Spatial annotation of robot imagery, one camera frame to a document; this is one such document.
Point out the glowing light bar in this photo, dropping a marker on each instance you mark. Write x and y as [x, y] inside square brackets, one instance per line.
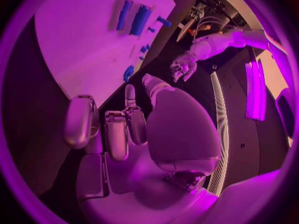
[255, 91]

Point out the blue slim cylinder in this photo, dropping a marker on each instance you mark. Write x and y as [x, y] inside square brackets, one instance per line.
[123, 15]

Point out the white task board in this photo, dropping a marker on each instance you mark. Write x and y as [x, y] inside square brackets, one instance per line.
[81, 50]

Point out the workshop desk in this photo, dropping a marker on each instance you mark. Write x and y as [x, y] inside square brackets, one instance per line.
[210, 3]

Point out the blue gear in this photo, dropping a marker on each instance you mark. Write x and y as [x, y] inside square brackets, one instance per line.
[129, 74]

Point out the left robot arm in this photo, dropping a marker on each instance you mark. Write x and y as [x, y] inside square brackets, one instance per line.
[233, 39]

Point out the blue peg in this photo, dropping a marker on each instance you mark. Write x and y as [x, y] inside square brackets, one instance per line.
[147, 47]
[151, 29]
[141, 58]

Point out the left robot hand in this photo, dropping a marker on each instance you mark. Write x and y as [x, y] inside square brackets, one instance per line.
[183, 67]

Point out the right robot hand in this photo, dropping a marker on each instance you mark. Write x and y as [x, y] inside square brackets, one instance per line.
[182, 130]

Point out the blue ridged cylinder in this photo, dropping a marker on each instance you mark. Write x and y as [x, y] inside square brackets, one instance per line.
[140, 21]

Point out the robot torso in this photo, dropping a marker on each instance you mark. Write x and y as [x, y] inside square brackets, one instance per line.
[245, 143]

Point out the blue plug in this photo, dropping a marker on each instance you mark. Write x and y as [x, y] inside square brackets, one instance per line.
[164, 21]

